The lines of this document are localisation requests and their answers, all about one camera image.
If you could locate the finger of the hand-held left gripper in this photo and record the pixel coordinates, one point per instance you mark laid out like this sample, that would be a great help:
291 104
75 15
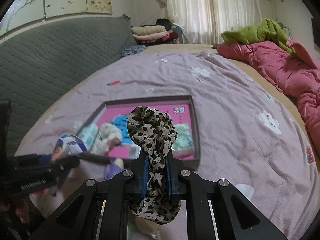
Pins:
45 159
70 164

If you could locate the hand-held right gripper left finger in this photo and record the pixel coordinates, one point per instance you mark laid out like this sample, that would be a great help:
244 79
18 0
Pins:
143 180

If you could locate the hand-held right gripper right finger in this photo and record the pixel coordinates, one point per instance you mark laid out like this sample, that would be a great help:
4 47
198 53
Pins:
172 180

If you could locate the cartoon figure packet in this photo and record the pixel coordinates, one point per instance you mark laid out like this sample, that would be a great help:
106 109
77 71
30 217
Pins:
68 143

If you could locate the blue tissue pack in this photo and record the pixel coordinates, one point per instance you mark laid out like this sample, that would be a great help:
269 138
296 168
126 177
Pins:
87 136

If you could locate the green floral tissue pack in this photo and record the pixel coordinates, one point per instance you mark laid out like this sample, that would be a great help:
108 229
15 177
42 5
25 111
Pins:
183 137

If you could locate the plush bear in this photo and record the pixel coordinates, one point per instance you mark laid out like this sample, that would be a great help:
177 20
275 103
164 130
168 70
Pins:
107 136

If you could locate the leopard print scarf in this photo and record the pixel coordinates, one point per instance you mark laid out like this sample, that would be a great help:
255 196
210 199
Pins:
150 127

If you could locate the brown cardboard box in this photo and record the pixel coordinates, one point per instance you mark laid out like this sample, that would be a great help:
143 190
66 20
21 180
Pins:
197 130

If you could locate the person's left hand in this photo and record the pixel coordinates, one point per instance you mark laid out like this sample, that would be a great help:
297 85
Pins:
21 206

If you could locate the pink book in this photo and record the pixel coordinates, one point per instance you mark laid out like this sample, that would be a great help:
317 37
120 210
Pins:
185 116

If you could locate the grey quilted headboard cover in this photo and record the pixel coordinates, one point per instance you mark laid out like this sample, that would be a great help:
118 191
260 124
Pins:
62 55

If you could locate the blue patterned cloth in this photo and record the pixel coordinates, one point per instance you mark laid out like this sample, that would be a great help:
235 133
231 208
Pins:
132 50

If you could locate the red patterned garment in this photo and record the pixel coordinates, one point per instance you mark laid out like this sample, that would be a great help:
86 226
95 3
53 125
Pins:
171 37

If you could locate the pink folded garment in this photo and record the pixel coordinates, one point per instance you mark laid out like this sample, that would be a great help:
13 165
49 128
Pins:
150 37

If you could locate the beige folded garment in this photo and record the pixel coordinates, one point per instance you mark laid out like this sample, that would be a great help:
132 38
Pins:
147 30

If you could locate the black garment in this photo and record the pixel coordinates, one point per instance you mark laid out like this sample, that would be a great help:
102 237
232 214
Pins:
163 23

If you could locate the pink quilt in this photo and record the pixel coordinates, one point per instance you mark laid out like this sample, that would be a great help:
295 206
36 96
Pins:
282 65

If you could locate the green blanket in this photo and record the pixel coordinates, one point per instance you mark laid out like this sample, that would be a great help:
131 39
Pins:
252 33

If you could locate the white curtain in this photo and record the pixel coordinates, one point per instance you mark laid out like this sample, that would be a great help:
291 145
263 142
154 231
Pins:
212 7

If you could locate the black television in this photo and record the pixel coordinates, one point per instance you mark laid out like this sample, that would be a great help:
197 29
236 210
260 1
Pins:
315 30

